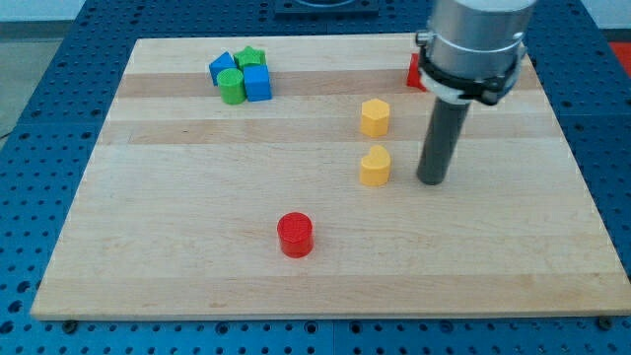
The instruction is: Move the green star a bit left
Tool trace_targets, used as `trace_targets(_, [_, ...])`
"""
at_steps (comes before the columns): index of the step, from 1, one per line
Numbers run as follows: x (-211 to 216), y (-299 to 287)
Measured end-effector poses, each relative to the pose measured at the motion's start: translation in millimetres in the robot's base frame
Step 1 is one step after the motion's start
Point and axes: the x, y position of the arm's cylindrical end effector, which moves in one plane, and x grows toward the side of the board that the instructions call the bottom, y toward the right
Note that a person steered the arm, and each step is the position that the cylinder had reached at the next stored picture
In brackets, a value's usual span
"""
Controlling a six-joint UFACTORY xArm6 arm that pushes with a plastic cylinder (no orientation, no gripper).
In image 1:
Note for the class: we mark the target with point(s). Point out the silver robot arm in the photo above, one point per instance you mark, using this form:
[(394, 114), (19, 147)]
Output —
[(472, 50)]

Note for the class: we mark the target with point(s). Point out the red block behind arm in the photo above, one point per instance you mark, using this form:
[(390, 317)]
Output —
[(413, 79)]

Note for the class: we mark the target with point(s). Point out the green star block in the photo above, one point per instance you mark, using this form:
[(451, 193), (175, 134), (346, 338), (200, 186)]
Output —
[(250, 56)]

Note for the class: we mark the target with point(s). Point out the red cylinder block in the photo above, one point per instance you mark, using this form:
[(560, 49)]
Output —
[(296, 234)]

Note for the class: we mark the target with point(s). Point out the yellow heart block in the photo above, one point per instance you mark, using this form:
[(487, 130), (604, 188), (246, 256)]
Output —
[(375, 167)]

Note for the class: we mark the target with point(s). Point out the wooden board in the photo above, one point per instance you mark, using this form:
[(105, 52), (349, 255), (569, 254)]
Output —
[(176, 214)]

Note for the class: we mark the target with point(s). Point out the yellow hexagon block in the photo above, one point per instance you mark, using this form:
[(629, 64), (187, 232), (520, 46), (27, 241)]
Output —
[(375, 115)]

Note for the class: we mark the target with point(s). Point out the blue cube block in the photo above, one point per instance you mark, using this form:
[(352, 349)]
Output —
[(257, 83)]

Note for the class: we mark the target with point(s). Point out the green cylinder block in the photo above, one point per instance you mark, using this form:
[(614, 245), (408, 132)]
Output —
[(231, 84)]

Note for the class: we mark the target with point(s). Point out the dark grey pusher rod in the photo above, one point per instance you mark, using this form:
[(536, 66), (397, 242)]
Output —
[(440, 141)]

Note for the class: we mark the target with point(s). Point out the blue pentagon block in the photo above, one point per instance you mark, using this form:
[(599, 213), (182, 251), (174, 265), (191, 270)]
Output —
[(222, 62)]

